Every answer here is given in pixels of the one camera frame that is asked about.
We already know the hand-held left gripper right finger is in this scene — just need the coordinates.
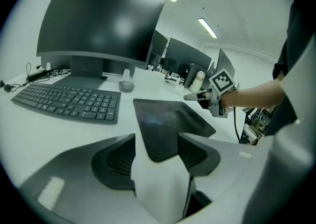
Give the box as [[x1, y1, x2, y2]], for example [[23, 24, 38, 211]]
[[177, 132, 270, 224]]

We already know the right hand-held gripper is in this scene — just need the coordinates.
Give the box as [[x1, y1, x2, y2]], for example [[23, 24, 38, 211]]
[[183, 68, 240, 119]]

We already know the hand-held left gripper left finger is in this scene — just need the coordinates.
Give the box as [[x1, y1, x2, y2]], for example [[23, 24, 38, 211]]
[[19, 133, 159, 224]]

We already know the black mouse pad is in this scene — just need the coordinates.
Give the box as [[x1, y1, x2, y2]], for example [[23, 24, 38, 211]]
[[132, 98, 217, 163]]

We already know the person's right forearm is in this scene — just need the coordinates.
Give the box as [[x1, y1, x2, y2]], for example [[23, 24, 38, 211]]
[[220, 79, 287, 109]]

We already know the dark grey computer mouse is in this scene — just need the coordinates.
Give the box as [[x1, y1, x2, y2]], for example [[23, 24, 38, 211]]
[[118, 80, 135, 93]]

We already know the white insulated bottle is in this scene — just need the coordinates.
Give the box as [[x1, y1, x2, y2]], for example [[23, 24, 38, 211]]
[[188, 70, 206, 93]]

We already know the wide curved black monitor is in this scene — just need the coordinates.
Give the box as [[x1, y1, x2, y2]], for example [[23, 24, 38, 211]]
[[162, 37, 213, 73]]

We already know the black computer monitor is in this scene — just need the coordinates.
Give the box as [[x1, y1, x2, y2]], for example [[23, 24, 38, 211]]
[[214, 48, 236, 78], [149, 29, 169, 64], [36, 0, 166, 90]]

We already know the black keyboard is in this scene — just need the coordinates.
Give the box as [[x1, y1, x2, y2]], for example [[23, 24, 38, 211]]
[[10, 82, 122, 126]]

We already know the person's black printed t-shirt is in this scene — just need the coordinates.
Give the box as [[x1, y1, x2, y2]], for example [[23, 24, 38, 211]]
[[263, 1, 316, 137]]

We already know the black power strip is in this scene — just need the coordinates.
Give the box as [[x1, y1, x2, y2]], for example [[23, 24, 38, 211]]
[[26, 69, 49, 83]]

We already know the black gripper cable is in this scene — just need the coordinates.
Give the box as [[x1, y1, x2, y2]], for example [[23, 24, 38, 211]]
[[231, 106, 242, 144]]

